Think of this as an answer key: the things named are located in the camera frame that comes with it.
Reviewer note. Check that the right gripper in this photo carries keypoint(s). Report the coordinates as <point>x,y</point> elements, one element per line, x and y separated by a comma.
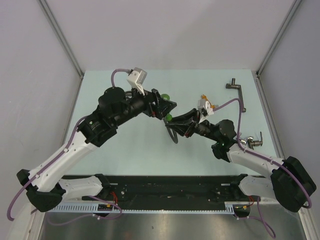
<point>186,124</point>

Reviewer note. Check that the chrome faucet white fittings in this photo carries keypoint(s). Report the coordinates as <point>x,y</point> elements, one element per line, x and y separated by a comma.
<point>251,143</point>

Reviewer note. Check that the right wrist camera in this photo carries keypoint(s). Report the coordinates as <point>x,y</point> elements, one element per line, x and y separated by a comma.
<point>205,107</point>

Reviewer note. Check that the right aluminium frame post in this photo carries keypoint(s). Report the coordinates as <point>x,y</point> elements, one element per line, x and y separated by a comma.
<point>279,35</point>

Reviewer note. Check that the green water faucet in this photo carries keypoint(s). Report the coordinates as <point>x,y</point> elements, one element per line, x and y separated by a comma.
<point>166,114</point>

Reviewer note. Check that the dark metal faucet spout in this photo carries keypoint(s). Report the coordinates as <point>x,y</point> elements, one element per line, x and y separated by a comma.
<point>233,86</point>

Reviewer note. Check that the orange water faucet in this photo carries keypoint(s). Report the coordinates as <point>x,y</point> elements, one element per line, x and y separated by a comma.
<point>213,106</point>

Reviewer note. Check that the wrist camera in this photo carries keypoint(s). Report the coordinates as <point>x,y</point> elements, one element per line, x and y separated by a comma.
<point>136,79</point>
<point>205,107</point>

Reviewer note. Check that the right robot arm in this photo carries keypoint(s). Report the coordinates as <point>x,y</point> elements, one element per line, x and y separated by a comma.
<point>283,180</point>

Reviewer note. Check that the left aluminium frame post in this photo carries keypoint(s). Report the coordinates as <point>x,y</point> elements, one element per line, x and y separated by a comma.
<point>57,30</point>

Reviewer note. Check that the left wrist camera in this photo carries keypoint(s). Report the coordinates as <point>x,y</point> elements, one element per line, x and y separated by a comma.
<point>136,79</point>

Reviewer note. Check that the aluminium frame post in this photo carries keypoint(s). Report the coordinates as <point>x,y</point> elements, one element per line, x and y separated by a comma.
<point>279,35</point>
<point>57,30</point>

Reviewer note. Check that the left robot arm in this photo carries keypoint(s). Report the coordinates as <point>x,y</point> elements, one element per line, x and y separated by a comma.
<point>45,186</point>

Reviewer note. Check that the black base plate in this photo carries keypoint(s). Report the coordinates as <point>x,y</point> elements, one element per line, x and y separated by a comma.
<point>175,192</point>

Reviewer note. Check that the white slotted cable duct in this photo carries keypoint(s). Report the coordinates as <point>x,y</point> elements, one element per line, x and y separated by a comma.
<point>104,208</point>

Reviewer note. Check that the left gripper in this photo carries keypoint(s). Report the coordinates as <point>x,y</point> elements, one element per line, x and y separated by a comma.
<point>162,107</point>

